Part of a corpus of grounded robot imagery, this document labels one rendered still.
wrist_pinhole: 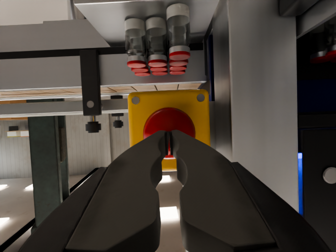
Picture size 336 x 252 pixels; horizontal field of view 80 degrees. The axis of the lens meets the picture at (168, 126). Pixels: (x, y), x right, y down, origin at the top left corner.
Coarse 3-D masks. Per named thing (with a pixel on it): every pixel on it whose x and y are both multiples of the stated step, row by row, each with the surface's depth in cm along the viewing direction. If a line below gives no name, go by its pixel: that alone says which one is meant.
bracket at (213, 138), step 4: (212, 104) 25; (212, 108) 25; (212, 112) 25; (212, 116) 25; (212, 120) 25; (212, 124) 25; (212, 128) 25; (212, 132) 25; (212, 136) 25; (212, 140) 25; (212, 144) 25
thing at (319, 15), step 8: (320, 0) 15; (328, 0) 14; (312, 8) 16; (320, 8) 15; (328, 8) 15; (296, 16) 18; (304, 16) 17; (312, 16) 16; (320, 16) 15; (328, 16) 15; (296, 24) 18; (304, 24) 17; (312, 24) 16; (296, 32) 18; (304, 32) 17
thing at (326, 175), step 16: (304, 144) 18; (320, 144) 18; (304, 160) 18; (320, 160) 18; (304, 176) 18; (320, 176) 18; (304, 192) 18; (320, 192) 18; (304, 208) 18; (320, 208) 18; (320, 224) 18
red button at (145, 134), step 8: (160, 112) 15; (168, 112) 15; (176, 112) 15; (184, 112) 15; (152, 120) 15; (160, 120) 15; (168, 120) 15; (176, 120) 15; (184, 120) 15; (144, 128) 15; (152, 128) 15; (160, 128) 15; (168, 128) 15; (176, 128) 15; (184, 128) 15; (192, 128) 15; (144, 136) 15; (192, 136) 15; (168, 144) 15; (168, 152) 15
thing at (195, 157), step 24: (192, 144) 11; (192, 168) 9; (216, 168) 9; (192, 192) 8; (216, 192) 8; (240, 192) 8; (192, 216) 7; (216, 216) 7; (240, 216) 7; (192, 240) 7; (216, 240) 6; (240, 240) 6; (264, 240) 6
